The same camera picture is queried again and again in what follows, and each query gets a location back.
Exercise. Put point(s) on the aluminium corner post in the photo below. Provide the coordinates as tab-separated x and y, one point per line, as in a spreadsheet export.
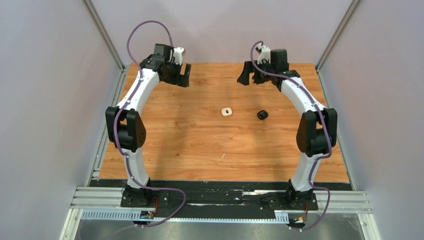
345	20
93	13

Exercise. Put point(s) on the white earbud charging case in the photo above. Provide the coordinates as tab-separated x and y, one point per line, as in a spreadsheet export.
226	112

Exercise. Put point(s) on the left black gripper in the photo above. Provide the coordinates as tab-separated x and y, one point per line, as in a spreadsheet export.
179	80

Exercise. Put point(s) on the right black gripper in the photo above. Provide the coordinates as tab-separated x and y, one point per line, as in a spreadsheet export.
249	68

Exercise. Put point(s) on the right aluminium corner post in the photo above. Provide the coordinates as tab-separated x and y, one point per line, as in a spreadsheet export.
345	20

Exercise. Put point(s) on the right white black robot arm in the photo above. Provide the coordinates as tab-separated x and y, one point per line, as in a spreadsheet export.
317	131

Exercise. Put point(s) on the black earbud charging case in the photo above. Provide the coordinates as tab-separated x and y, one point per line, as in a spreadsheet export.
262	114

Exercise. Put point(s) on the aluminium frame rail front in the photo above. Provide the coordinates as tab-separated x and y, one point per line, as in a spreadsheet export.
110	198

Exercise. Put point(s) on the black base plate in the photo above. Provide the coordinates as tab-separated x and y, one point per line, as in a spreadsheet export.
213	199

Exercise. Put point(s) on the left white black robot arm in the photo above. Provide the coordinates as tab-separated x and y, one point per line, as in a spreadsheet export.
124	124

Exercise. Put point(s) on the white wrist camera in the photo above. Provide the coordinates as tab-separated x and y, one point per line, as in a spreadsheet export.
264	54
177	55

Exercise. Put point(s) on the left aluminium corner post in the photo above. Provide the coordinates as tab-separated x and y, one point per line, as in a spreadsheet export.
93	13

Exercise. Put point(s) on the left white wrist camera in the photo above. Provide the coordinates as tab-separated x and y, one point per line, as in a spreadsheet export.
177	55

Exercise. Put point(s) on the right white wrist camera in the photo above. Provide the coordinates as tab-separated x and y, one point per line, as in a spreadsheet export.
264	54

